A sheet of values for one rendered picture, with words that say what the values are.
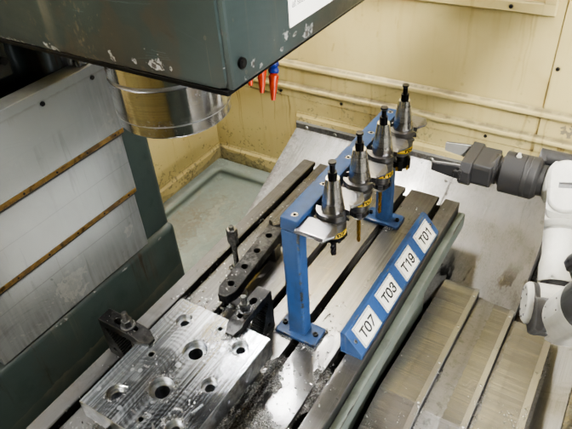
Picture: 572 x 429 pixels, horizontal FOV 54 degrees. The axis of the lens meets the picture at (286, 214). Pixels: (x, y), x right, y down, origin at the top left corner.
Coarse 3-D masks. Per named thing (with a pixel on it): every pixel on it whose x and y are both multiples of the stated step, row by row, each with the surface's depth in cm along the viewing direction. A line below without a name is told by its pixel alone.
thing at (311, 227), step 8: (304, 224) 103; (312, 224) 103; (320, 224) 103; (328, 224) 103; (296, 232) 102; (304, 232) 101; (312, 232) 101; (320, 232) 101; (328, 232) 101; (336, 232) 101; (320, 240) 100; (328, 240) 100
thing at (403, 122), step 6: (402, 102) 121; (408, 102) 121; (402, 108) 122; (408, 108) 122; (396, 114) 124; (402, 114) 123; (408, 114) 123; (396, 120) 124; (402, 120) 123; (408, 120) 123; (396, 126) 125; (402, 126) 124; (408, 126) 124
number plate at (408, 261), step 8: (408, 248) 135; (400, 256) 132; (408, 256) 134; (416, 256) 136; (400, 264) 132; (408, 264) 133; (416, 264) 135; (400, 272) 131; (408, 272) 132; (408, 280) 132
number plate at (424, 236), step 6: (426, 222) 143; (420, 228) 140; (426, 228) 142; (420, 234) 140; (426, 234) 141; (432, 234) 143; (420, 240) 139; (426, 240) 140; (420, 246) 138; (426, 246) 140
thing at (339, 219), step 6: (348, 204) 105; (318, 210) 105; (348, 210) 104; (318, 216) 104; (324, 216) 103; (330, 216) 103; (336, 216) 103; (342, 216) 103; (348, 216) 106; (330, 222) 103; (336, 222) 104; (342, 222) 104
